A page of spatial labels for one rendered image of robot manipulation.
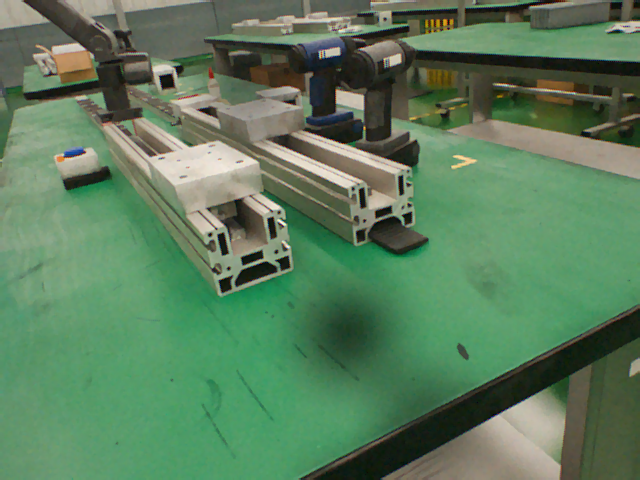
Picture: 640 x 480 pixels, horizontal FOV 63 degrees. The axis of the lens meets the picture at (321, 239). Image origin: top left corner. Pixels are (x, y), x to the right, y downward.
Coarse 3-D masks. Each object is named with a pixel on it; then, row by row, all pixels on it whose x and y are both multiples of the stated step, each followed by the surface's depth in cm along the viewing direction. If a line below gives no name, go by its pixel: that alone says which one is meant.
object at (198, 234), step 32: (128, 160) 100; (160, 192) 76; (192, 224) 62; (224, 224) 67; (256, 224) 64; (192, 256) 69; (224, 256) 60; (256, 256) 64; (288, 256) 65; (224, 288) 63
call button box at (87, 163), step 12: (72, 156) 109; (84, 156) 109; (96, 156) 110; (60, 168) 107; (72, 168) 108; (84, 168) 110; (96, 168) 111; (108, 168) 115; (72, 180) 109; (84, 180) 110; (96, 180) 111
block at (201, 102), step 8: (200, 96) 139; (208, 96) 137; (176, 104) 133; (184, 104) 131; (192, 104) 132; (200, 104) 133; (208, 104) 134; (176, 112) 136; (208, 112) 136; (176, 120) 135; (184, 128) 133; (184, 136) 136
